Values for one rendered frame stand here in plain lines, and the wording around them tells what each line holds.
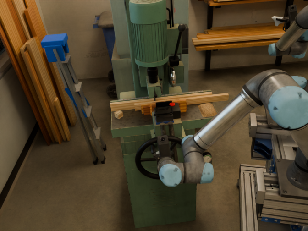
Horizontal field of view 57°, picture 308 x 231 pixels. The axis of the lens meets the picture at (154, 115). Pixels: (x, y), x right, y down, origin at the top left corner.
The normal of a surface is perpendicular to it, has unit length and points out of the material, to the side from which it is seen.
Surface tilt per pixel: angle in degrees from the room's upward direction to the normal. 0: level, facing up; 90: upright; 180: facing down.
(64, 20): 90
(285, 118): 84
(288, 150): 0
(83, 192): 0
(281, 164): 0
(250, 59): 90
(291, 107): 84
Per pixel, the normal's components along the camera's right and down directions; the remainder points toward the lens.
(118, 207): -0.07, -0.82
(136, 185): 0.11, 0.56
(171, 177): 0.06, 0.07
